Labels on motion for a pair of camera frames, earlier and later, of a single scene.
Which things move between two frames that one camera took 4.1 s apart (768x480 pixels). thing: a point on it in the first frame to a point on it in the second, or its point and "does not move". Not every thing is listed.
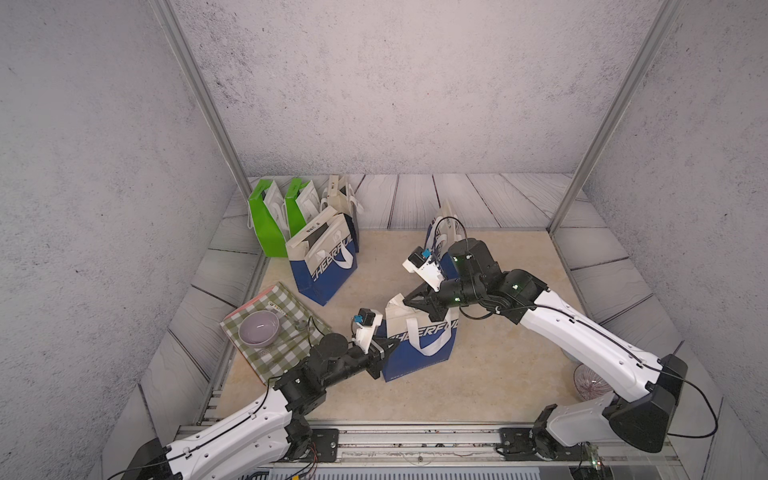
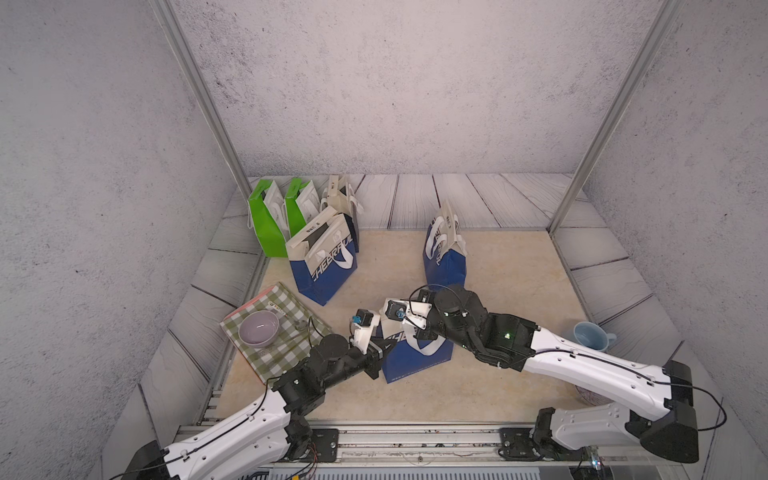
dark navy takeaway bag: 340,197 does not move
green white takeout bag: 266,214 does not move
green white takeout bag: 301,204 does not move
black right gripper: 429,301 to 426,333
